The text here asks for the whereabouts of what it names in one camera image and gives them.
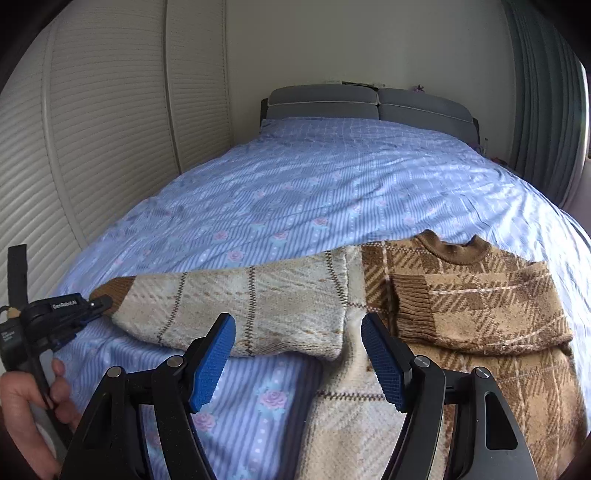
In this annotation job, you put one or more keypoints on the person's left hand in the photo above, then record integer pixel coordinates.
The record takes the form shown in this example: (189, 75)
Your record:
(18, 406)

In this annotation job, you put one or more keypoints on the blue floral bed sheet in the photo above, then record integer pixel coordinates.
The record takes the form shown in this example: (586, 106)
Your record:
(323, 184)

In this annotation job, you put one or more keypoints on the grey-green curtain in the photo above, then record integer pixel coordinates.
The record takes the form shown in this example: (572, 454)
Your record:
(540, 101)

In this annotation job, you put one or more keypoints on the grey padded headboard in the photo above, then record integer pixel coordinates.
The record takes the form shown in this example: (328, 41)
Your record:
(323, 99)

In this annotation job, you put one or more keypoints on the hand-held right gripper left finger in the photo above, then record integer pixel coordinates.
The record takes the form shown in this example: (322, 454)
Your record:
(212, 364)

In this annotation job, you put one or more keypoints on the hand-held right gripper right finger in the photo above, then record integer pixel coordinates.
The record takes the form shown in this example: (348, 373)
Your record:
(381, 364)

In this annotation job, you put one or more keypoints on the white louvered wardrobe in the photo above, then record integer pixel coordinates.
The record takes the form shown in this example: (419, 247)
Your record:
(106, 138)

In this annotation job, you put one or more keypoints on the dark flat item on headboard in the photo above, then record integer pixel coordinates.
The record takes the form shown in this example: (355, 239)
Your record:
(362, 84)

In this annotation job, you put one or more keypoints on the brown and cream plaid sweater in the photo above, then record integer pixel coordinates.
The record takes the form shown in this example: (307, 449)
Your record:
(461, 286)

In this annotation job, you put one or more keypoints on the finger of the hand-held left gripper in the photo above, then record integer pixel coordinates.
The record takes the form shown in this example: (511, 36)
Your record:
(99, 307)

